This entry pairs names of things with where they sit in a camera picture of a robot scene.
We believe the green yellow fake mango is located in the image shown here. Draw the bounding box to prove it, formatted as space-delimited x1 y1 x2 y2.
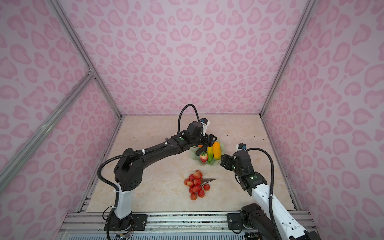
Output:
207 147 214 163

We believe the fake strawberry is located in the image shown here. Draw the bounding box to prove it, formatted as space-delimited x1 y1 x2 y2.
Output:
199 152 208 163

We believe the yellow fake corn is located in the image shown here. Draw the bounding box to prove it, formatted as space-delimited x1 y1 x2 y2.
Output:
213 142 222 161

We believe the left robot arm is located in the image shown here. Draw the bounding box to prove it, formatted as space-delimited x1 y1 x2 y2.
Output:
114 118 217 220

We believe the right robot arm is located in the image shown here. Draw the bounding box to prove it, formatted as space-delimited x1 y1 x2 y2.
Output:
221 148 320 240

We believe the green scalloped fruit bowl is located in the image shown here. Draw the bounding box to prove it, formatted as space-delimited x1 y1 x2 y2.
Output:
189 142 226 167

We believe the red fake grape bunch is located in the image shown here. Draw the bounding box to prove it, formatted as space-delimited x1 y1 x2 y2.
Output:
184 170 216 201

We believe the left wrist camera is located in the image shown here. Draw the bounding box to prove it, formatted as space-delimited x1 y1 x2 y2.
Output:
200 118 210 136

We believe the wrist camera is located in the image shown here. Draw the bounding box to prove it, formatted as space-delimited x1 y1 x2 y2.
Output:
200 118 210 136
236 143 247 151

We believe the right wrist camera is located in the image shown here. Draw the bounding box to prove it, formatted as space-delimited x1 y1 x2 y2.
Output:
236 143 247 151

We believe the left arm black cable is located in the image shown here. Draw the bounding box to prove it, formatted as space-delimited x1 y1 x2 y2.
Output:
96 103 201 240

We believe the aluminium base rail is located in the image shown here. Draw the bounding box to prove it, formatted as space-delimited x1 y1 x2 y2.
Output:
55 209 320 240

